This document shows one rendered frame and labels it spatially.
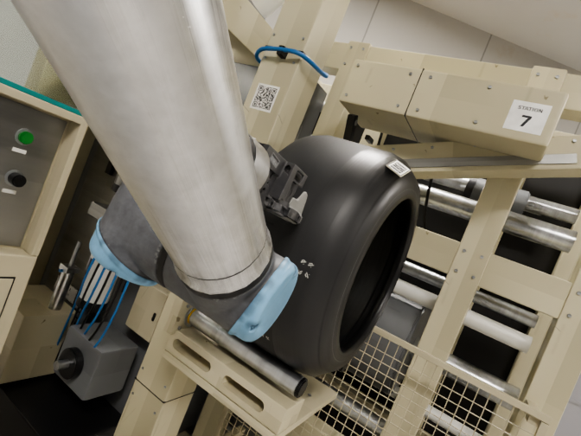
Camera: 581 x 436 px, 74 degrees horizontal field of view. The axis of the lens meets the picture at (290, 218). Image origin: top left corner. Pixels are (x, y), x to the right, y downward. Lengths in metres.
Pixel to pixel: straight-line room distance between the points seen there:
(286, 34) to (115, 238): 0.87
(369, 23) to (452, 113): 3.30
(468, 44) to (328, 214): 4.05
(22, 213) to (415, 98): 1.11
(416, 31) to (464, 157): 3.31
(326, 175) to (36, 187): 0.73
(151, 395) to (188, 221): 1.04
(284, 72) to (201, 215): 0.90
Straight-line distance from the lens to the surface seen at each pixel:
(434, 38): 4.56
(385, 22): 4.48
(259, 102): 1.12
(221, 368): 0.96
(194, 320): 1.03
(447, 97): 1.23
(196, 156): 0.21
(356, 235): 0.73
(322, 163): 0.81
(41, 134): 1.12
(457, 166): 1.30
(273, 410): 0.90
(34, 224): 1.17
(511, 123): 1.19
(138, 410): 1.31
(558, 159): 1.31
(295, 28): 1.18
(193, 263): 0.30
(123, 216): 0.44
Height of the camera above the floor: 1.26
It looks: 2 degrees down
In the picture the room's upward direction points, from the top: 22 degrees clockwise
